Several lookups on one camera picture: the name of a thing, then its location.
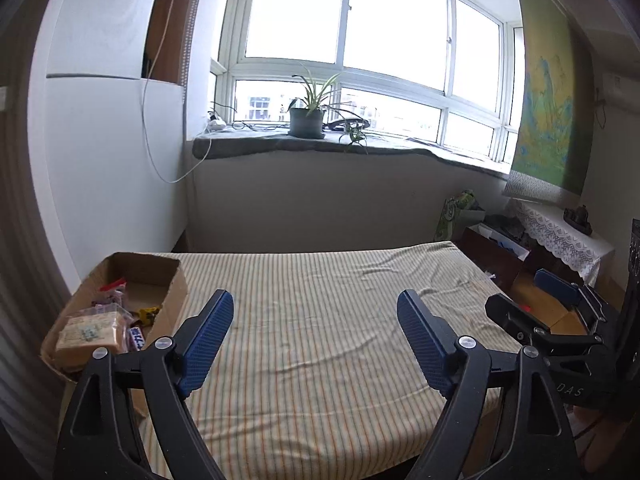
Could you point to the striped tablecloth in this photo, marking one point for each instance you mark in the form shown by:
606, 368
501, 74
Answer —
310, 335

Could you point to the brown cardboard box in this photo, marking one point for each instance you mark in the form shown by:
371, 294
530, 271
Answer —
155, 285

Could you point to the clear bag of dark snacks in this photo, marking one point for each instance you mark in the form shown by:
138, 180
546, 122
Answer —
107, 300

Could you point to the white framed window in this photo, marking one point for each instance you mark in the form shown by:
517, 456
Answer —
300, 10

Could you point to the white cabinet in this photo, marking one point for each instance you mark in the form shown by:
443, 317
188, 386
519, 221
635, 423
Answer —
100, 160

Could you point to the dark chocolate bar white print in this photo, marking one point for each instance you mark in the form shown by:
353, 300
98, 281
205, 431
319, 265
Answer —
136, 337

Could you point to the potted plant in grey pot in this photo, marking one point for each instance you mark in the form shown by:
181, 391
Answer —
306, 122

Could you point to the green paper bag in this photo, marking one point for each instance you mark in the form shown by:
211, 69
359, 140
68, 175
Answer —
450, 215

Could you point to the small green plant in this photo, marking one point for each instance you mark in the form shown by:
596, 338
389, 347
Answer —
354, 135

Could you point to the white lace-covered side table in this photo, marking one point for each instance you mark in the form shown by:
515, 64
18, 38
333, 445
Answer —
565, 245

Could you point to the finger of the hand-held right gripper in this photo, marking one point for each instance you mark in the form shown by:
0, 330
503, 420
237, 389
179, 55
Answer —
555, 284
515, 320

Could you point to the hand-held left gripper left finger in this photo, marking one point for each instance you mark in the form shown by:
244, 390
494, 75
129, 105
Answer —
207, 345

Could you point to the yellow and blue wall map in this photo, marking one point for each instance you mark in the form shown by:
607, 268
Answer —
545, 85

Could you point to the clear bag of sliced bread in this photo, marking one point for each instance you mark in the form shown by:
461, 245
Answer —
87, 337

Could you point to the dark ornament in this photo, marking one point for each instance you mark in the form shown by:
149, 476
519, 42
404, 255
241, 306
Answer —
579, 217

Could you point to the yellow candy wrapper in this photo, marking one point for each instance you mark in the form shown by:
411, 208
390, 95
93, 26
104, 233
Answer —
150, 314

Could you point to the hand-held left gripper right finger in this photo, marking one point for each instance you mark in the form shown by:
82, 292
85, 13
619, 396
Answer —
425, 345

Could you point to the grey windowsill cover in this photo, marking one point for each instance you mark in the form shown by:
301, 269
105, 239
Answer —
260, 145

